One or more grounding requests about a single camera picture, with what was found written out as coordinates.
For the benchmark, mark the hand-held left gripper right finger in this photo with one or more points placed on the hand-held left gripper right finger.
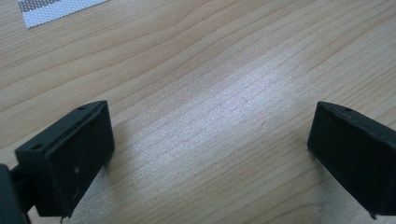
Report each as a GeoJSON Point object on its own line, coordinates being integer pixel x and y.
{"type": "Point", "coordinates": [351, 149]}

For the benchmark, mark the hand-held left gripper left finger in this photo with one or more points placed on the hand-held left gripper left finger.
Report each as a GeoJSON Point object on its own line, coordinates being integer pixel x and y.
{"type": "Point", "coordinates": [67, 158]}

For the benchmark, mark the white perforated mesh sheet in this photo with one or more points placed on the white perforated mesh sheet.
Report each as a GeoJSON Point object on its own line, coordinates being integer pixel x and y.
{"type": "Point", "coordinates": [49, 11]}

